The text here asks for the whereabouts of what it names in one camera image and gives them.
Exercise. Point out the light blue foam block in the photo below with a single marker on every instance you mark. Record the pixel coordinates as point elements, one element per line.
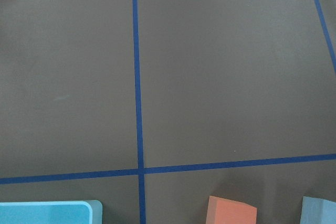
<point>317,210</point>

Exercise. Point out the orange foam block left side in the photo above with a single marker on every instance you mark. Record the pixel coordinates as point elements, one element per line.
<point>221,210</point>

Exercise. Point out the blue plastic bin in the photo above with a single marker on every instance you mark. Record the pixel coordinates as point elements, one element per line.
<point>78,211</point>

